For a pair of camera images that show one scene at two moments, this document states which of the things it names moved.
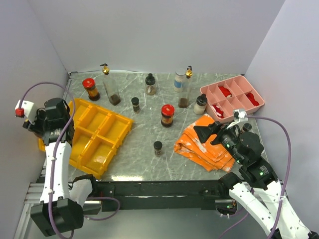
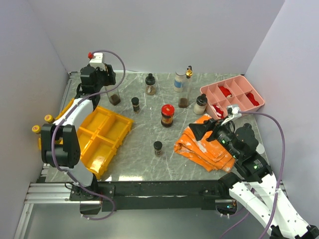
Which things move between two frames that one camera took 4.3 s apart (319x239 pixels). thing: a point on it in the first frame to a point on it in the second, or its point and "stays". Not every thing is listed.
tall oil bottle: (110, 86) stays
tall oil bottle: (184, 97) stays
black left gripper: (35, 128) to (110, 78)
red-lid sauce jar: (167, 111) stays
